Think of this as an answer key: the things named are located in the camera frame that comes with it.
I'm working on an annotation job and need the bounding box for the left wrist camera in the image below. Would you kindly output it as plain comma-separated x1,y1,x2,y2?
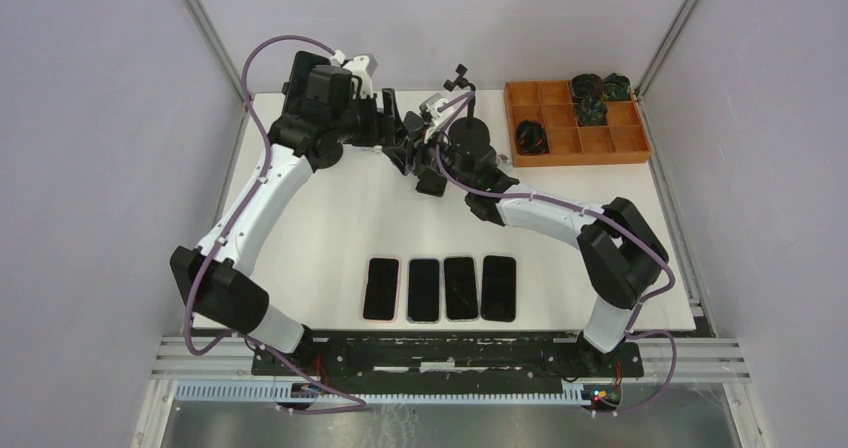
330,50,378,97

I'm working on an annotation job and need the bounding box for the pink case phone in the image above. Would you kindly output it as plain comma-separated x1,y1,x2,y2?
362,258,400,322

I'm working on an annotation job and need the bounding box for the black phone on tall stand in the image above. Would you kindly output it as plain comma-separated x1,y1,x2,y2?
282,51,322,113

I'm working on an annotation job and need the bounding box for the black phone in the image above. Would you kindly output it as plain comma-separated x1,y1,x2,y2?
282,51,322,113
480,255,517,323
443,256,479,321

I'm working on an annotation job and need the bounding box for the black cable coil front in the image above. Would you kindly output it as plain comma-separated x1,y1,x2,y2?
515,119,550,155

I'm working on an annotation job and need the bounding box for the black mounting base plate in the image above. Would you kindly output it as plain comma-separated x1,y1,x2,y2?
289,330,645,395

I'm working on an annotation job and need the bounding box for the tall black phone stand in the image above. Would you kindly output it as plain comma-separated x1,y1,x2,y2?
443,64,488,133
276,81,343,171

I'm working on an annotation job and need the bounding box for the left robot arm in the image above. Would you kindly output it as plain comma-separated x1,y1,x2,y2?
170,52,402,376

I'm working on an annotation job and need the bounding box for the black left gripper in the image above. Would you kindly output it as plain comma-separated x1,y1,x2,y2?
333,88,409,147

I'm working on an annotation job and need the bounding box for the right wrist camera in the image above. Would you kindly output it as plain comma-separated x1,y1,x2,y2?
419,94,457,142

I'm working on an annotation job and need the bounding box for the clear case phone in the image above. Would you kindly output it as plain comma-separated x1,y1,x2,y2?
407,258,441,323

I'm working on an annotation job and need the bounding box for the wooden compartment tray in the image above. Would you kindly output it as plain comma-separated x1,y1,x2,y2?
503,80,652,168

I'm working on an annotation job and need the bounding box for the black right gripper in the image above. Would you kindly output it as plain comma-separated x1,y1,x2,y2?
383,121,475,192

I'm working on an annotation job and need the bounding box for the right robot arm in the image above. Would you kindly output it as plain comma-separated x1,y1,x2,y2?
384,111,670,376

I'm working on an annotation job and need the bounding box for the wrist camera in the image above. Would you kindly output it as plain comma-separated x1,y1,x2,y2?
419,94,457,142
330,50,378,97

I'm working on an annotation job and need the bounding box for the small black folding stand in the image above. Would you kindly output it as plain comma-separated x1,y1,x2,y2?
415,167,447,198

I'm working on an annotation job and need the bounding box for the white slotted cable duct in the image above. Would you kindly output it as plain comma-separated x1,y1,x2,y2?
174,380,594,407

